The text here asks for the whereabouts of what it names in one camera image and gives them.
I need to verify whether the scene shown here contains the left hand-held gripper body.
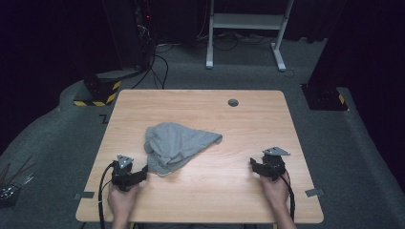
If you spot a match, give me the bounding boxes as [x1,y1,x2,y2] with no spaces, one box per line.
[111,154,143,192]

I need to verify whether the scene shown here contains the white metal desk frame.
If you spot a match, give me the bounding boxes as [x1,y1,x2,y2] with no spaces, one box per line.
[205,0,296,73]

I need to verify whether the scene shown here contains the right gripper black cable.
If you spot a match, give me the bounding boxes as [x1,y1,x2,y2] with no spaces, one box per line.
[279,172,296,221]

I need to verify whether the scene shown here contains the black floor cables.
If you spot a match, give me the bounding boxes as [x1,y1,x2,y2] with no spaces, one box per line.
[131,42,175,91]

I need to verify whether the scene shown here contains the person's right hand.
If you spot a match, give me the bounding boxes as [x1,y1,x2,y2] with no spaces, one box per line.
[259,173,291,212]

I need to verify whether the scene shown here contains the folded metal tripod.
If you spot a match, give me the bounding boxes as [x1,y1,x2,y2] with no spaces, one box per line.
[0,154,36,206]

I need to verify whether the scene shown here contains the grey tape piece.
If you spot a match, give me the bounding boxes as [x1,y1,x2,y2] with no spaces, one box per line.
[304,187,326,198]
[74,191,96,200]

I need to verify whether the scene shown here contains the person's left hand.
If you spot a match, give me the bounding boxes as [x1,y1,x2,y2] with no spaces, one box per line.
[107,182,141,221]

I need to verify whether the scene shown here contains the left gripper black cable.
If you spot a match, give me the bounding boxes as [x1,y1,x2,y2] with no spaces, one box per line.
[97,161,117,229]

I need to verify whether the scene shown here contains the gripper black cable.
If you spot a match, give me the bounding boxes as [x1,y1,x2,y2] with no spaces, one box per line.
[97,161,117,229]
[279,172,296,221]

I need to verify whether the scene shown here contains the grey cloth shorts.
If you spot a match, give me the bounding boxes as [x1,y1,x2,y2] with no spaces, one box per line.
[143,121,224,177]

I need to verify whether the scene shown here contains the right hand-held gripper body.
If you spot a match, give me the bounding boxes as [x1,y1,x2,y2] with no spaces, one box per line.
[258,146,291,183]

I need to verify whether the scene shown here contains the dark equipment rack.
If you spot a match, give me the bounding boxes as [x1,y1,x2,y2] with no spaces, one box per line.
[102,0,157,73]

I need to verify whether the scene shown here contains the black yellow striped stand base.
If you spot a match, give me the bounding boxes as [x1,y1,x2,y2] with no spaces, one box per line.
[73,73,123,108]

